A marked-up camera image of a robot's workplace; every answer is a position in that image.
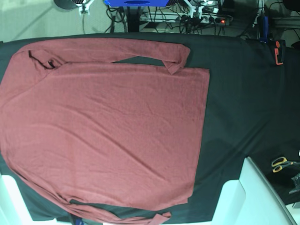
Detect red long-sleeve T-shirt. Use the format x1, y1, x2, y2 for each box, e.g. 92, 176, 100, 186
0, 38, 210, 225

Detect white power strip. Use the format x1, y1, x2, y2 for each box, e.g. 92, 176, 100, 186
140, 12, 233, 26

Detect black table cloth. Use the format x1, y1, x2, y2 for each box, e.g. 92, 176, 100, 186
0, 32, 300, 222

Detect blue box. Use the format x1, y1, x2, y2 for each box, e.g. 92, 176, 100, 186
104, 0, 169, 7

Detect blue clamp with orange tip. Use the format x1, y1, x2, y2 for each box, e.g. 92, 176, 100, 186
70, 217, 85, 225

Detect black round stand base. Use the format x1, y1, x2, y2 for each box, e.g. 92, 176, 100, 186
53, 0, 84, 10

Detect black and orange clamp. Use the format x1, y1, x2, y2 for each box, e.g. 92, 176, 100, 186
271, 40, 286, 65

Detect black crumpled object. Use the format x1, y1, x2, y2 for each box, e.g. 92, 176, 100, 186
289, 173, 300, 195

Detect blue handled tool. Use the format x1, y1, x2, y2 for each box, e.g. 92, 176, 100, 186
258, 15, 269, 43

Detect white table frame right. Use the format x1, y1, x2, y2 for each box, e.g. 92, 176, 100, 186
211, 157, 297, 225

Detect white table frame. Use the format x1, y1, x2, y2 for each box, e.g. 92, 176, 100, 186
0, 175, 57, 225
211, 157, 297, 225

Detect yellow-handled scissors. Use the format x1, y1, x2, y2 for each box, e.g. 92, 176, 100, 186
271, 157, 300, 173

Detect white table frame left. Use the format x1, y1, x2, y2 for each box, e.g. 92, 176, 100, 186
0, 175, 57, 225

